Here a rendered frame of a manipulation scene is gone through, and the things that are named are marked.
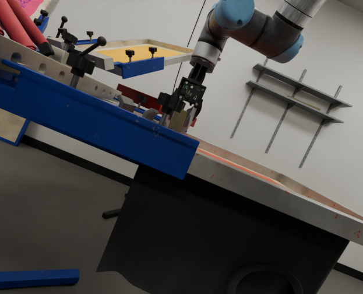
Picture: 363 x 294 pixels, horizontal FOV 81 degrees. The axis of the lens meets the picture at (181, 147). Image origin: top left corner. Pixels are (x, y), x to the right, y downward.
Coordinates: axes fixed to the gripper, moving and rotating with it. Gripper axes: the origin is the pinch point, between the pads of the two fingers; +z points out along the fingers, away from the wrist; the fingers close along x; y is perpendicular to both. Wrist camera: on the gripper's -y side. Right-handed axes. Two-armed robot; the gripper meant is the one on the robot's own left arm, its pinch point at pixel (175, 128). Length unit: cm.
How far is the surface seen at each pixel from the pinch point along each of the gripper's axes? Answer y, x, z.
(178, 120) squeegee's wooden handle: 18.0, 0.1, -3.1
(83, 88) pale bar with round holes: 2.5, -28.7, -0.3
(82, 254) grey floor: -58, -24, 102
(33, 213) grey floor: -79, -71, 103
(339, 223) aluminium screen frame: 30.5, 32.9, 1.8
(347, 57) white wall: -202, 155, -144
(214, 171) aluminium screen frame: 30.4, 9.1, 2.0
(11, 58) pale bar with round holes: 27.1, -30.4, -1.9
